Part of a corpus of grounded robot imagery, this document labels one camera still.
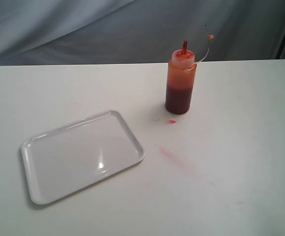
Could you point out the red sauce squeeze bottle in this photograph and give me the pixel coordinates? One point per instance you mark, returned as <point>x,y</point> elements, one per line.
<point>180,78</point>

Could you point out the white rectangular plastic tray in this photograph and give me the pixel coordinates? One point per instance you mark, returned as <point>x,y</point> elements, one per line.
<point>65,160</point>

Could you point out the grey backdrop cloth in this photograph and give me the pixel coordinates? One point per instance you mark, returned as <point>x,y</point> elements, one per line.
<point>46,32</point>

